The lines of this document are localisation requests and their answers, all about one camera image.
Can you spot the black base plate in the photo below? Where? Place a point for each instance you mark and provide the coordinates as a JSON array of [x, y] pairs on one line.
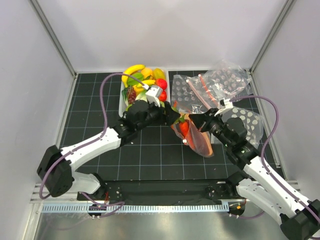
[[194, 192]]

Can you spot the purple grapes toy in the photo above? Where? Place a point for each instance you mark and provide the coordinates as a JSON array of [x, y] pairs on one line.
[[129, 95]]

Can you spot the white plastic food bin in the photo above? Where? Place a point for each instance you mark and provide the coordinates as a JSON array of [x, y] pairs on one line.
[[122, 106]]

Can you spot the orange fruit toy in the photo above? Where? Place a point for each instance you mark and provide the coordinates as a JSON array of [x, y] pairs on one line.
[[146, 72]]

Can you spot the orange carrot toy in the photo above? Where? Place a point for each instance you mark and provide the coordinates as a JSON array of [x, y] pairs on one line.
[[182, 125]]

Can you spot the polka dot bag right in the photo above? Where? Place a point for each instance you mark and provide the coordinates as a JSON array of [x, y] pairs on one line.
[[253, 122]]

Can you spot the bok choy toy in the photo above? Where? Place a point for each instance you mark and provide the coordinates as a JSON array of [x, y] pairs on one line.
[[141, 96]]

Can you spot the yellow starfruit toy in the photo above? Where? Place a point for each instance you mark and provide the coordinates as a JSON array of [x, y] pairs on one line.
[[158, 74]]

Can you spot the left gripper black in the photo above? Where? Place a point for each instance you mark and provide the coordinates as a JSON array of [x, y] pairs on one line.
[[166, 115]]

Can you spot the left aluminium frame post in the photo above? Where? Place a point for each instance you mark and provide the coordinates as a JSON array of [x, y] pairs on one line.
[[52, 35]]

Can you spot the black grid mat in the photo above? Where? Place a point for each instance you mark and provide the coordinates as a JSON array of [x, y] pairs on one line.
[[155, 154]]

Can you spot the right aluminium frame post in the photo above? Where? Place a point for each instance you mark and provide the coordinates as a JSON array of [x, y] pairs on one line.
[[280, 19]]

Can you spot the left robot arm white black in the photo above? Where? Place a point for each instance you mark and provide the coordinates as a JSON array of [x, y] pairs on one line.
[[58, 167]]

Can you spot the slotted cable duct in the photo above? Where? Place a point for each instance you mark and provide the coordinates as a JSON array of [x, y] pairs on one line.
[[91, 208]]

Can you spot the red strawberry upper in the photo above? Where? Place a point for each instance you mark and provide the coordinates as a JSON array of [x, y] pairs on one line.
[[161, 83]]

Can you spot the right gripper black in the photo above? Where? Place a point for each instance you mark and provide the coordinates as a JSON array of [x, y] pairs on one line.
[[202, 120]]

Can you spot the red strawberry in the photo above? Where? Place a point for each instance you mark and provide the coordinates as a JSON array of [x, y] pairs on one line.
[[161, 83], [163, 96]]

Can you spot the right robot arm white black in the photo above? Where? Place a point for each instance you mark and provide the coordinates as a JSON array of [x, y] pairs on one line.
[[297, 215]]

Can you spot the aluminium frame post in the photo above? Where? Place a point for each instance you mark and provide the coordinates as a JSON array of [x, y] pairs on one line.
[[280, 19], [52, 35]]

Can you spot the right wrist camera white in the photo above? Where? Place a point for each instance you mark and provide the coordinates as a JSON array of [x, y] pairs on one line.
[[225, 106]]

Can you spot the hot dog toy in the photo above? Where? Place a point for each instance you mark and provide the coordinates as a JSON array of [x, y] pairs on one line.
[[199, 142]]

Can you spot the polka dot bag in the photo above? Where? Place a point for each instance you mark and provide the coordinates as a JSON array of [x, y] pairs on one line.
[[253, 122], [226, 80]]

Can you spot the red strawberry lower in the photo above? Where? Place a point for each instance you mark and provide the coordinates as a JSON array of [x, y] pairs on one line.
[[163, 96]]

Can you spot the zip bag red zipper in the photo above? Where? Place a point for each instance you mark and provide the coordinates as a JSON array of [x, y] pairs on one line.
[[174, 107]]

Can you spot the polka dot bag back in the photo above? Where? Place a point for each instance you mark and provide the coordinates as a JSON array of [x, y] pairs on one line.
[[226, 80]]

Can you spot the small yellow banana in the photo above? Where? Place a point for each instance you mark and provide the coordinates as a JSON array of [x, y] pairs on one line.
[[148, 82]]

